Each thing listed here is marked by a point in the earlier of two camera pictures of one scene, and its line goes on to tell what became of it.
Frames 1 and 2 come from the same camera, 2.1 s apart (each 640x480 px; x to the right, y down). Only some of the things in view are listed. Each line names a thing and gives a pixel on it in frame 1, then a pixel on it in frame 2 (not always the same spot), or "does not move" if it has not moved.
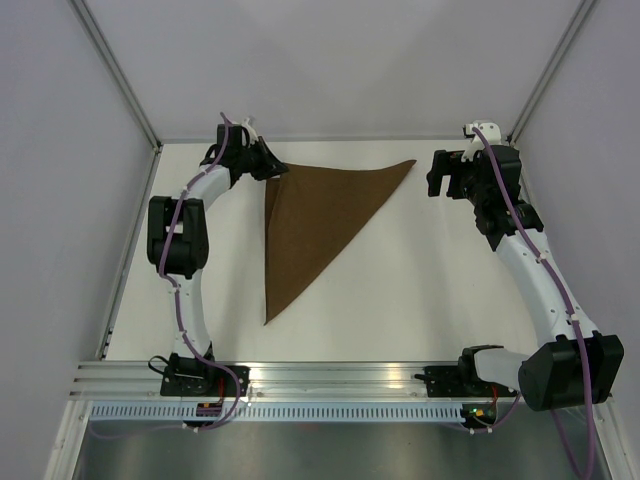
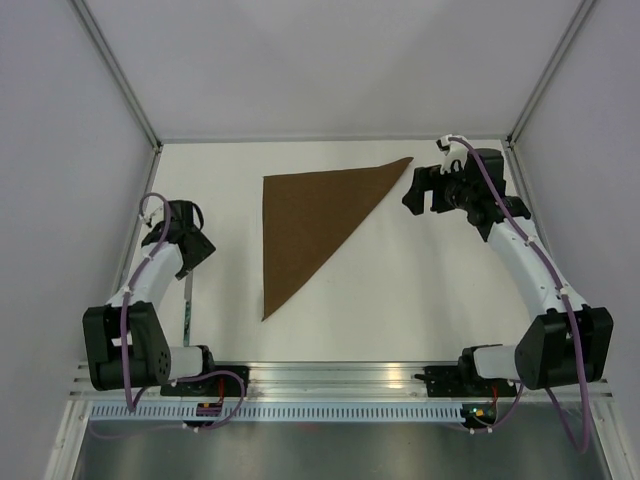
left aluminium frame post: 87,19 does not move
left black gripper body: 255,161 → 203,249
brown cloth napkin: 309,212 does not move
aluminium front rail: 271,381 does not move
